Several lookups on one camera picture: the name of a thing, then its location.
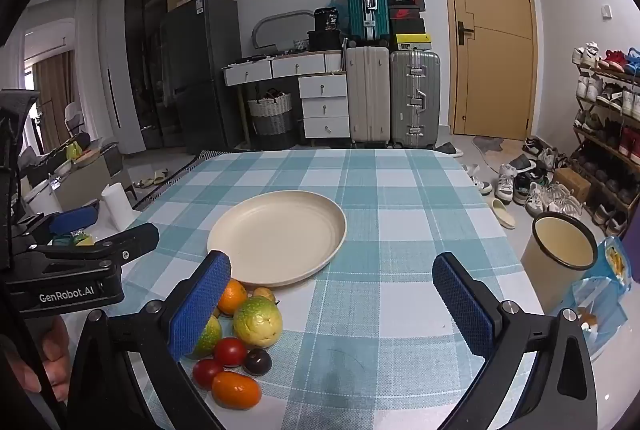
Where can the black canister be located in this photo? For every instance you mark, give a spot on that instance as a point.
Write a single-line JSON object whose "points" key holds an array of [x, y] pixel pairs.
{"points": [[326, 19]]}

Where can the low coffee table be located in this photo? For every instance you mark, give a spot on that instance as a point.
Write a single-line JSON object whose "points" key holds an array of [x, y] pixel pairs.
{"points": [[85, 180]]}

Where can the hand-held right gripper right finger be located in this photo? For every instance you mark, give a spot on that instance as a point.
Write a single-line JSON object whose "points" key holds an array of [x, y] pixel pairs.
{"points": [[462, 305]]}

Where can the beige slipper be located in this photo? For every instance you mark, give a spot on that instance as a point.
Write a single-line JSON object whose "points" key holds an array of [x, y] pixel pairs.
{"points": [[502, 212]]}

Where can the pair of tan sandals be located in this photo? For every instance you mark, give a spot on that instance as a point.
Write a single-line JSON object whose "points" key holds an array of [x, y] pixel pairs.
{"points": [[152, 178]]}

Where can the silver suitcase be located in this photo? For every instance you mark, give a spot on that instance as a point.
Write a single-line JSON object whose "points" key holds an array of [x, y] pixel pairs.
{"points": [[415, 100]]}

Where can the teal suitcase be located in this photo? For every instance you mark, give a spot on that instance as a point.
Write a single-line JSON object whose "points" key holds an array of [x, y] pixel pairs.
{"points": [[367, 5]]}

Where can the wooden shoe rack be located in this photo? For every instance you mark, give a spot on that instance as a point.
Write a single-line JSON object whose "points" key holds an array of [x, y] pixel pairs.
{"points": [[605, 145]]}

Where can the pile of sneakers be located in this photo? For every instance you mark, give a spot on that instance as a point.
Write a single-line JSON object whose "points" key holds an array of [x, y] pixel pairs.
{"points": [[530, 185]]}

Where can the red and black shoe box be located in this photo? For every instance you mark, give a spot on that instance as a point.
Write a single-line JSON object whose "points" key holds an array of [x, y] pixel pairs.
{"points": [[406, 13]]}

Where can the orange mandarin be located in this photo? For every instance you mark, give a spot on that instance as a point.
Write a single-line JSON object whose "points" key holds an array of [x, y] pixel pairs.
{"points": [[233, 298], [236, 390]]}

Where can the red cherry tomato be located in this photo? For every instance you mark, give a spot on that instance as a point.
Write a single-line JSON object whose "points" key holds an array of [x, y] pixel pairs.
{"points": [[230, 351], [206, 372]]}

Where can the woven laundry basket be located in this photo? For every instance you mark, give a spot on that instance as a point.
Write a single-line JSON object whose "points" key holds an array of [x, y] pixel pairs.
{"points": [[270, 110]]}

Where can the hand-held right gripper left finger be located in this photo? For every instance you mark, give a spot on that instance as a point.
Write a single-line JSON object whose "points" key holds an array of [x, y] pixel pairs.
{"points": [[200, 305]]}

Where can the white light switch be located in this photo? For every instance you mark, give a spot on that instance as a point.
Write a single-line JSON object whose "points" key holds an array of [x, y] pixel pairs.
{"points": [[606, 11]]}

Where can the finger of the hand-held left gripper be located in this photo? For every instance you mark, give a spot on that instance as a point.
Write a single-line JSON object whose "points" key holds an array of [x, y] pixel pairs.
{"points": [[135, 240], [75, 219]]}

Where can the dark grey fridge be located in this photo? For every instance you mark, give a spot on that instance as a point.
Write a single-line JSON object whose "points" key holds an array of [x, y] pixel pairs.
{"points": [[200, 75]]}

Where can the dark glass wardrobe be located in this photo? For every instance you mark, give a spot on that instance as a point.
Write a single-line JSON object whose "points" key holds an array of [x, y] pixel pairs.
{"points": [[140, 60]]}

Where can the green yellow citrus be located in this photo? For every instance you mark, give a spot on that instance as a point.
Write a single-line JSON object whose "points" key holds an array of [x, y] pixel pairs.
{"points": [[257, 322], [211, 337]]}

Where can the beige suitcase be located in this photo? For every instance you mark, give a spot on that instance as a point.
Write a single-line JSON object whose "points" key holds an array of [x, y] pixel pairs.
{"points": [[367, 95]]}

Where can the cream round plate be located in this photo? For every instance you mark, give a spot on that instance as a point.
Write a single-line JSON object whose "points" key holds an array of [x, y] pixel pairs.
{"points": [[280, 235]]}

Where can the brown longan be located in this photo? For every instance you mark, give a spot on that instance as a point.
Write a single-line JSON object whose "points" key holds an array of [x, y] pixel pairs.
{"points": [[263, 294]]}

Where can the yellow and black shoe box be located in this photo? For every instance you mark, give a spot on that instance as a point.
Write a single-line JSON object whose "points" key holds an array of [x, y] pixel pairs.
{"points": [[410, 42]]}

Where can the white vanity desk with drawers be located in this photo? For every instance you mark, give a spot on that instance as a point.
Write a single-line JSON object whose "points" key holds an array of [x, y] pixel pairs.
{"points": [[325, 105]]}

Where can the white paper roll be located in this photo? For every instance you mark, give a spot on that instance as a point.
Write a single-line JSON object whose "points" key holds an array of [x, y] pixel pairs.
{"points": [[116, 205]]}

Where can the black storage box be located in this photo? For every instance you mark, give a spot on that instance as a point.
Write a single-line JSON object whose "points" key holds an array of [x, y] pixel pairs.
{"points": [[325, 40]]}

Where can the cream trash bin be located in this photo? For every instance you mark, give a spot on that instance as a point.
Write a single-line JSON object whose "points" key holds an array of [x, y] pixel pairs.
{"points": [[550, 275]]}

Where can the person's left hand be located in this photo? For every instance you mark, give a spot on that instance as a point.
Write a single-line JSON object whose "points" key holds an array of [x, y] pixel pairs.
{"points": [[50, 355]]}

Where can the grey arched mirror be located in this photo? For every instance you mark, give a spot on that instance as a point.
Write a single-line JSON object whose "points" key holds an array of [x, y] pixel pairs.
{"points": [[260, 28]]}

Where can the teal checked tablecloth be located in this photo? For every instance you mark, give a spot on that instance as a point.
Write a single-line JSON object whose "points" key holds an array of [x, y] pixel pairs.
{"points": [[390, 260]]}

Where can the brown curtain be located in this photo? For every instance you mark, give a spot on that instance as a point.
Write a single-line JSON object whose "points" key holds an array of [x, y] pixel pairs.
{"points": [[52, 100]]}

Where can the rows of racked shoes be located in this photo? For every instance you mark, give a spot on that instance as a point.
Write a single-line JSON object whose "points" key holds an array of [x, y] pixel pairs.
{"points": [[605, 90]]}

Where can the brown cardboard box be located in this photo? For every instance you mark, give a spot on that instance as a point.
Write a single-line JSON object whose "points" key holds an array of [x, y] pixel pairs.
{"points": [[572, 184]]}

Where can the tan wooden door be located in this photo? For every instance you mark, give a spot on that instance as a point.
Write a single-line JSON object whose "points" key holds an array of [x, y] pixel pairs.
{"points": [[490, 60]]}

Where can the dark purple plum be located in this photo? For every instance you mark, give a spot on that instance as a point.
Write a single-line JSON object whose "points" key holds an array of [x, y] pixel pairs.
{"points": [[257, 361]]}

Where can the blue snack bag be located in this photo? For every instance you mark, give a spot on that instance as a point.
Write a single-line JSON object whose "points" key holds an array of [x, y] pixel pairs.
{"points": [[600, 310]]}

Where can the grey slippers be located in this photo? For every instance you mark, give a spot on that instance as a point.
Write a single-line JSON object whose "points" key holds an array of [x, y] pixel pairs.
{"points": [[449, 149]]}

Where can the grey floor mat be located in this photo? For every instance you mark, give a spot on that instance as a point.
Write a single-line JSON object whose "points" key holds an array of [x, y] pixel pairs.
{"points": [[487, 153]]}

